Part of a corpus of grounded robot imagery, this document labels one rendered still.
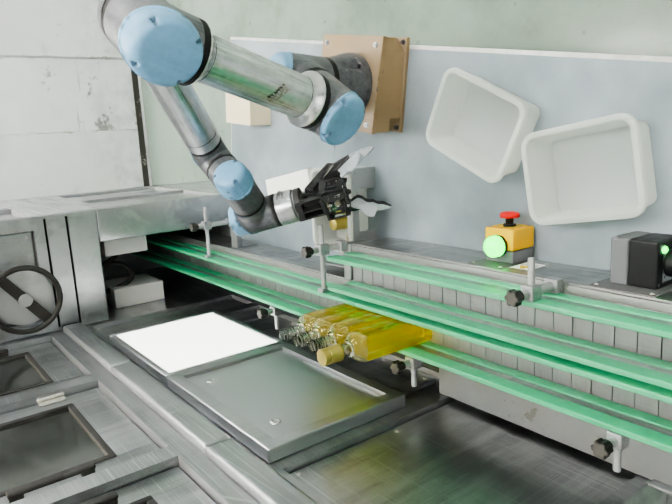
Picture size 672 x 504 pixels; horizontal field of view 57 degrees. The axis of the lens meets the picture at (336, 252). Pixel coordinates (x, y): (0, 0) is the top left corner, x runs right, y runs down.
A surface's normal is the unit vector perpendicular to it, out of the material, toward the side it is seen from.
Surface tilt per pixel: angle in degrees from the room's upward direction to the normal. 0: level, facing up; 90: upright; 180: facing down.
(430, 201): 0
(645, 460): 0
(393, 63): 90
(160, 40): 82
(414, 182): 0
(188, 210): 90
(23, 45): 90
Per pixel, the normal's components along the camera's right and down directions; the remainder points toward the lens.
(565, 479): -0.05, -0.98
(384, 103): 0.61, 0.28
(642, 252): -0.80, 0.16
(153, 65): 0.45, 0.58
